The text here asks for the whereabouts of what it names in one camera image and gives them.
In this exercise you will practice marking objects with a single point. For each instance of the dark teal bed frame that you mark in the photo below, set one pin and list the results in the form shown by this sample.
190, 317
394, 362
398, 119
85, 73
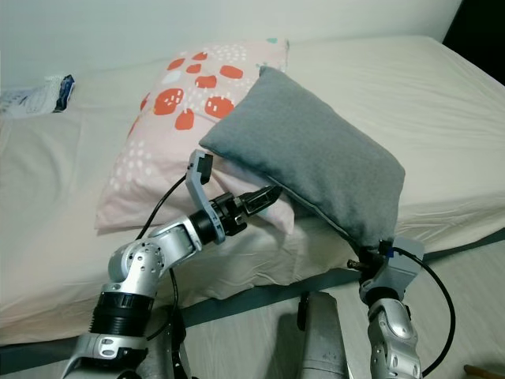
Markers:
245, 304

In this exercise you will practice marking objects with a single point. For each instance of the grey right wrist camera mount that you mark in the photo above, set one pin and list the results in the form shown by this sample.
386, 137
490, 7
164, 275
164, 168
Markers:
398, 268

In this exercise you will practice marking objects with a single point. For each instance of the white plastic packet blue end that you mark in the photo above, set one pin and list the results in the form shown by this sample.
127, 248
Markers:
35, 96

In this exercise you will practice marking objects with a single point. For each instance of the grey pillow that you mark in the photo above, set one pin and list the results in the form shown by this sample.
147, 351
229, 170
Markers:
316, 150

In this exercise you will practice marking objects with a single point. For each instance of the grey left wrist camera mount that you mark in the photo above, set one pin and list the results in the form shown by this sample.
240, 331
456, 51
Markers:
199, 181

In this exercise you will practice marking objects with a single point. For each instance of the bed with cream sheet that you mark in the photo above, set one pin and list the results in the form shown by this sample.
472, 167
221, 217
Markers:
402, 87

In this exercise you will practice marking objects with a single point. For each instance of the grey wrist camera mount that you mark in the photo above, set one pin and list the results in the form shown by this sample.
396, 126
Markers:
199, 181
398, 268

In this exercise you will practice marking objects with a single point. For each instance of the grey robot right leg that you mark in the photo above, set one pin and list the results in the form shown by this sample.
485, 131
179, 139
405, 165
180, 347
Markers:
323, 339

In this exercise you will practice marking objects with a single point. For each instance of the large black case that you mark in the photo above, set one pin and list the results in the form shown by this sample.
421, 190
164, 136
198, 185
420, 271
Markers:
481, 24

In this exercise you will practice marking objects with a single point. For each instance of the pink pillow with orange spots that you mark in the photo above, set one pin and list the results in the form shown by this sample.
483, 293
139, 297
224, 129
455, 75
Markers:
166, 150

